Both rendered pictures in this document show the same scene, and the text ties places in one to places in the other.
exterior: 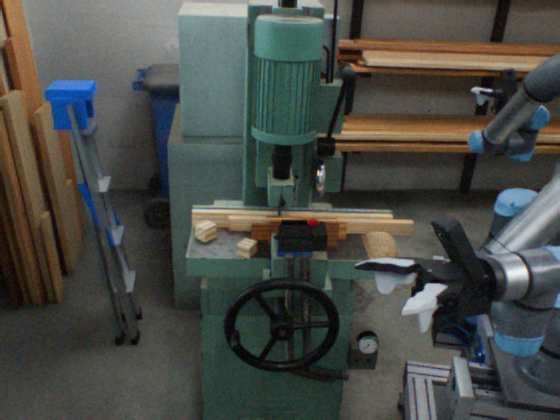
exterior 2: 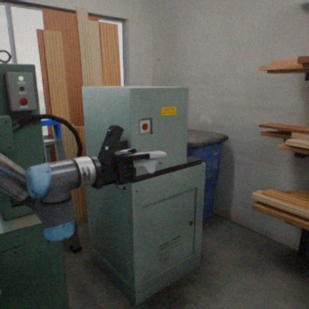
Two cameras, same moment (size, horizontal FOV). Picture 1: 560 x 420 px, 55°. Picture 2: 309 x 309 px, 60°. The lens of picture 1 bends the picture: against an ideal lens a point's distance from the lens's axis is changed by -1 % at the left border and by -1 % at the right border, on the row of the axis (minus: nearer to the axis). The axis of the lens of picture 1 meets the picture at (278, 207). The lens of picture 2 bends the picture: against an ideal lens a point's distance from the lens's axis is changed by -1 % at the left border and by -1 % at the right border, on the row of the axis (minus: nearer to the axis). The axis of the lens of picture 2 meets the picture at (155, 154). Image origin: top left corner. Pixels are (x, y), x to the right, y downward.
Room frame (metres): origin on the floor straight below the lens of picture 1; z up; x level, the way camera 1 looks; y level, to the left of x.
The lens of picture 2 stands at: (1.61, -1.44, 1.44)
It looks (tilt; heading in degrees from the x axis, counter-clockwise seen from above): 15 degrees down; 58
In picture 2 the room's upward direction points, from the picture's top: straight up
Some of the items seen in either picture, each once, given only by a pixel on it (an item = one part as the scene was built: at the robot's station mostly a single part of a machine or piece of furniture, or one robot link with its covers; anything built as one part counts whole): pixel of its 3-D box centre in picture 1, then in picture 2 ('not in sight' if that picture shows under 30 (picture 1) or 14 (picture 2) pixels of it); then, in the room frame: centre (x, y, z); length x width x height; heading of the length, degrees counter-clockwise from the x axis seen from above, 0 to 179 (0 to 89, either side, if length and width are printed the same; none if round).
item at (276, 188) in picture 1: (280, 188); not in sight; (1.44, 0.00, 1.03); 0.14 x 0.07 x 0.09; 4
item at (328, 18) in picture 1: (326, 42); (21, 91); (1.75, -0.12, 1.40); 0.10 x 0.06 x 0.16; 4
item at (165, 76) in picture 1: (190, 144); (186, 178); (3.27, 0.59, 0.48); 0.64 x 0.54 x 0.97; 100
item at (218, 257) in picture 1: (294, 258); not in sight; (1.32, -0.05, 0.87); 0.61 x 0.30 x 0.06; 94
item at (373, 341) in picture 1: (367, 343); not in sight; (1.23, -0.27, 0.65); 0.06 x 0.04 x 0.08; 94
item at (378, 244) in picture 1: (381, 241); not in sight; (1.36, -0.30, 0.92); 0.14 x 0.09 x 0.04; 4
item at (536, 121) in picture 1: (530, 115); (53, 179); (1.73, -0.80, 1.21); 0.11 x 0.08 x 0.09; 7
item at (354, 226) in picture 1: (321, 225); not in sight; (1.43, -0.13, 0.92); 0.55 x 0.02 x 0.04; 94
